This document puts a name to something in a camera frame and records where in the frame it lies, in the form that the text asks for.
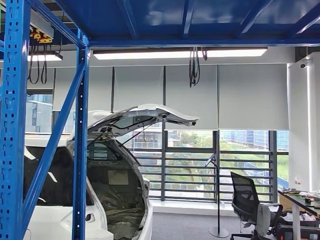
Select large blue metal shelf rack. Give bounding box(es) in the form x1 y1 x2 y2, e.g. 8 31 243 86
0 0 320 240

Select white car tailgate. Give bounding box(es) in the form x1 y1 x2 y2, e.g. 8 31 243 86
71 103 199 140

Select grey roller blind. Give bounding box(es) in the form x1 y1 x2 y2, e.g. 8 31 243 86
114 66 165 110
219 63 290 131
52 66 112 114
165 65 218 131

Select grey window railing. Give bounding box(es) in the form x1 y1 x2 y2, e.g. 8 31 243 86
130 130 289 204

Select long ceiling light panel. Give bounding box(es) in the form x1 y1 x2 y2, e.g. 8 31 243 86
92 46 269 61

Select white car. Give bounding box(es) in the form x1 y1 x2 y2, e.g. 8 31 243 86
22 132 154 240

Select black floor stand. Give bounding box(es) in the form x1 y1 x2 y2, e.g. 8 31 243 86
205 153 229 239

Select black mesh office chair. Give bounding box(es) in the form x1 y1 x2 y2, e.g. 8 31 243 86
229 171 285 240

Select short ceiling light panel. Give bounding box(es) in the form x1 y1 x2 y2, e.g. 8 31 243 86
27 52 63 63

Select dark framed window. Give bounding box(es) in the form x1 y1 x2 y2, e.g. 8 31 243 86
25 88 75 135

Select grey cloth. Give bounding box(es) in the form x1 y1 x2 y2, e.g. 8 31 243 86
256 203 272 237

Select cardboard box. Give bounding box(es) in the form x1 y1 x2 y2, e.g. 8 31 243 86
278 194 293 211

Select dark desk with white legs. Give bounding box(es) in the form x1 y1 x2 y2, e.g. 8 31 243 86
277 189 320 240

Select black equipment case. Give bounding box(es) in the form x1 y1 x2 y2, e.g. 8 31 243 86
275 224 320 240

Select black hanging cable bundle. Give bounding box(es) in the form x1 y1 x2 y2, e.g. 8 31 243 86
189 46 208 89

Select black hanging strap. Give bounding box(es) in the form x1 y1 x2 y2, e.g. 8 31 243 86
110 66 115 114

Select black hanging cable loops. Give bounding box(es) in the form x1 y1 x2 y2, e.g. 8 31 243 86
26 44 63 85

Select yellow cable trolleys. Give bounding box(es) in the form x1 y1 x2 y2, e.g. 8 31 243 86
29 27 54 45

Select grey ceiling rail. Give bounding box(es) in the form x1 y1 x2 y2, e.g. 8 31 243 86
29 9 54 39

